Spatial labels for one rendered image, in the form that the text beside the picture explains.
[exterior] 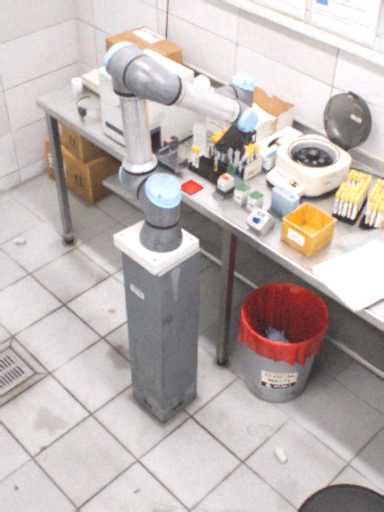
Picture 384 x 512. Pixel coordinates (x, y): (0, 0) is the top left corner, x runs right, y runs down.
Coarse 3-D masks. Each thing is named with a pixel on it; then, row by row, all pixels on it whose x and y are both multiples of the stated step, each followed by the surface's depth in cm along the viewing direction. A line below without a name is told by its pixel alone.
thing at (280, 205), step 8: (280, 184) 245; (272, 192) 245; (280, 192) 242; (288, 192) 242; (272, 200) 247; (280, 200) 243; (288, 200) 239; (296, 200) 240; (272, 208) 249; (280, 208) 245; (288, 208) 241; (296, 208) 243; (280, 216) 246
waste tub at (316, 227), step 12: (288, 216) 233; (300, 216) 239; (312, 216) 239; (324, 216) 234; (288, 228) 232; (300, 228) 242; (312, 228) 242; (324, 228) 228; (288, 240) 235; (300, 240) 230; (312, 240) 226; (324, 240) 233; (300, 252) 233; (312, 252) 231
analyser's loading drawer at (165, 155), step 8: (152, 144) 275; (152, 152) 270; (160, 152) 266; (168, 152) 270; (176, 152) 266; (160, 160) 267; (168, 160) 265; (176, 160) 266; (184, 160) 263; (176, 168) 262; (184, 168) 266
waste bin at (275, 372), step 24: (264, 288) 283; (288, 288) 284; (240, 312) 273; (264, 312) 289; (288, 312) 287; (312, 312) 282; (240, 336) 274; (288, 336) 295; (312, 336) 282; (264, 360) 271; (288, 360) 265; (312, 360) 278; (264, 384) 283; (288, 384) 281
